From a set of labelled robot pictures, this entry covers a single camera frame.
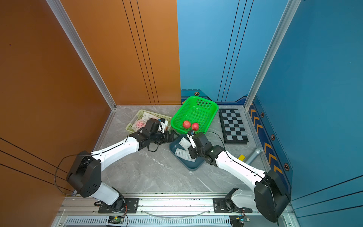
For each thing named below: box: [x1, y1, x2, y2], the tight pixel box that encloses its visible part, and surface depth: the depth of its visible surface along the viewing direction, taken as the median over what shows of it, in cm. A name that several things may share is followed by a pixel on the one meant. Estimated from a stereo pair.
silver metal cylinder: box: [245, 148, 262, 165], surface depth 91 cm
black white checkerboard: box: [218, 108, 249, 145], surface depth 104 cm
